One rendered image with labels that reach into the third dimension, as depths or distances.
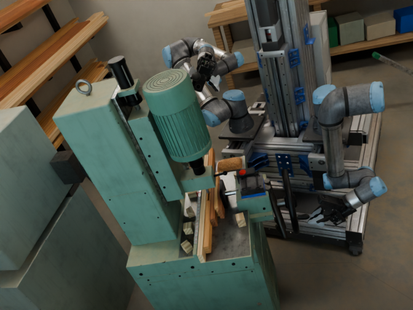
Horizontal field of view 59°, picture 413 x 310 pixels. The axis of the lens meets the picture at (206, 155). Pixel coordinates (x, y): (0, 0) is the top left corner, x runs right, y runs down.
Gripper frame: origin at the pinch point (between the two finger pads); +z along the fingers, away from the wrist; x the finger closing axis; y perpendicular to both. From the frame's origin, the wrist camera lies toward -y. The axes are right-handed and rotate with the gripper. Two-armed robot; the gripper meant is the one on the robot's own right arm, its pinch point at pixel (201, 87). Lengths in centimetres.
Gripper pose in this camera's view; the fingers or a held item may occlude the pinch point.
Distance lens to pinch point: 155.0
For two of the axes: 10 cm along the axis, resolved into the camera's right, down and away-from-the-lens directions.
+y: 3.4, -7.3, -5.9
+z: -0.5, 6.1, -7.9
